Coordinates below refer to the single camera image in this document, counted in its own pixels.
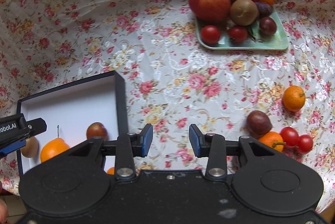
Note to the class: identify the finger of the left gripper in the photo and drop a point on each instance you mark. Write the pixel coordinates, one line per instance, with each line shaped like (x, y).
(36, 126)
(12, 148)

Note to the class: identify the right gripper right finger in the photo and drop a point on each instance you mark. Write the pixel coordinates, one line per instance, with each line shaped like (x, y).
(213, 147)

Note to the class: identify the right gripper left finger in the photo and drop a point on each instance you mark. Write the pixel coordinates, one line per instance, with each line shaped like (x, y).
(129, 146)

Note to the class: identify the brown kiwi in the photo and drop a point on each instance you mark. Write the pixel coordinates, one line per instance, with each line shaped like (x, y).
(31, 148)

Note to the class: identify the orange from tray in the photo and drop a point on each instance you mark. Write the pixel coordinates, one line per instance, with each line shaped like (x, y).
(53, 148)

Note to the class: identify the dark plum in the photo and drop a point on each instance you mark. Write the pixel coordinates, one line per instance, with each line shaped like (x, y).
(258, 123)
(97, 129)

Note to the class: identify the person's left hand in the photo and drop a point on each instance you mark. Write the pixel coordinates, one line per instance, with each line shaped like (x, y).
(3, 211)

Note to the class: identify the dark blue shallow box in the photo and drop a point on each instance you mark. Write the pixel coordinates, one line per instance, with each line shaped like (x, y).
(69, 109)

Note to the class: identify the loose cherry tomato left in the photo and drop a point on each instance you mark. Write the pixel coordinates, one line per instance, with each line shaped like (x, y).
(290, 136)

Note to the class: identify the loose cherry tomato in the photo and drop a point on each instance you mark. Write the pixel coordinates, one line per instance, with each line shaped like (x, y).
(305, 144)
(290, 136)

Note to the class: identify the loose cherry tomato right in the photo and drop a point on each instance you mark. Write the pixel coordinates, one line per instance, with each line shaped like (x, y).
(305, 144)

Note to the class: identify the loose mandarin far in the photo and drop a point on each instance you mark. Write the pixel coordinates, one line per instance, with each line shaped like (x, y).
(293, 98)

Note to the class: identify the left cherry tomato on tray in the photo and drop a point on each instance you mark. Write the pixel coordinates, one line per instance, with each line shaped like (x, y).
(210, 35)

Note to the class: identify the cherry tomato on tray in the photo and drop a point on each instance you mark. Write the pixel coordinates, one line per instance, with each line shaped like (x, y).
(238, 34)
(210, 35)

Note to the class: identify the floral tablecloth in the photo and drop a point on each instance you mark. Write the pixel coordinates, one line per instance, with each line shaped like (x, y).
(172, 81)

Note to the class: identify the right cherry tomato on tray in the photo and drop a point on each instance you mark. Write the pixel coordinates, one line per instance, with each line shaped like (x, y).
(238, 34)

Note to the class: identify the plum on tray front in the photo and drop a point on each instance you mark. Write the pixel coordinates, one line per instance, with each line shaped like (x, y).
(267, 26)

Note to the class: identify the plum on tray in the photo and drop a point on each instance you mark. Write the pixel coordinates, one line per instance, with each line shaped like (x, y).
(267, 26)
(264, 9)

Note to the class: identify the front kiwi on tray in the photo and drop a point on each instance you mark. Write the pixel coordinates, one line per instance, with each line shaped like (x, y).
(243, 12)

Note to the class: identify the red apple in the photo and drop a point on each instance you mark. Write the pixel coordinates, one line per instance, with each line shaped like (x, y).
(214, 11)

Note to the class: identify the plum on tray back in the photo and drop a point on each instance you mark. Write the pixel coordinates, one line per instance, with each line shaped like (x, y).
(264, 9)

